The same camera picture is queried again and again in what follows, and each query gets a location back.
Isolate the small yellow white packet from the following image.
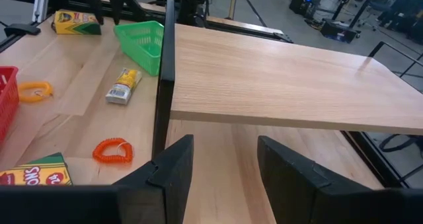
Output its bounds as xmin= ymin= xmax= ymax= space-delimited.
xmin=104 ymin=67 xmax=143 ymax=106

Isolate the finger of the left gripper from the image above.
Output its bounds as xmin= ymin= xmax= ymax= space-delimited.
xmin=85 ymin=0 xmax=104 ymax=26
xmin=110 ymin=0 xmax=130 ymax=26

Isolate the green plastic basket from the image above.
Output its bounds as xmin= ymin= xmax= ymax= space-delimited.
xmin=113 ymin=20 xmax=165 ymax=77

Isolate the black table clamp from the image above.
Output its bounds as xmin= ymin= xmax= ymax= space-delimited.
xmin=3 ymin=22 xmax=42 ymax=38

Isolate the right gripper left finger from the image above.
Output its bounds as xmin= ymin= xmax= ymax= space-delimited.
xmin=113 ymin=133 xmax=195 ymax=224

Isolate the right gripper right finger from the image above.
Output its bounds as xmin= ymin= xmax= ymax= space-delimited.
xmin=257 ymin=135 xmax=386 ymax=224

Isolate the black aluminium frame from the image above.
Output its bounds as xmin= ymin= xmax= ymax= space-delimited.
xmin=0 ymin=0 xmax=295 ymax=53

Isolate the silver aluminium bar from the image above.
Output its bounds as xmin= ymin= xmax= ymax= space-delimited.
xmin=31 ymin=0 xmax=51 ymax=23

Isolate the yellow patterned ball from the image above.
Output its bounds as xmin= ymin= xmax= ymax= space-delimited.
xmin=17 ymin=81 xmax=54 ymax=104

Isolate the black floor equipment box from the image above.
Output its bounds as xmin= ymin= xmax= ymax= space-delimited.
xmin=319 ymin=18 xmax=362 ymax=45

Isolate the red plastic basket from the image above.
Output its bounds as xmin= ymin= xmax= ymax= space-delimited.
xmin=0 ymin=65 xmax=20 ymax=142

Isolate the red-orange coil wristband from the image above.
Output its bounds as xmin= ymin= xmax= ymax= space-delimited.
xmin=91 ymin=137 xmax=134 ymax=165

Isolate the black computer tower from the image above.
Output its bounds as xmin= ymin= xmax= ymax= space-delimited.
xmin=289 ymin=0 xmax=318 ymax=15

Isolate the Crayola crayon box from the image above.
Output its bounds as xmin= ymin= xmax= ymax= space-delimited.
xmin=0 ymin=151 xmax=73 ymax=186
xmin=51 ymin=9 xmax=102 ymax=36

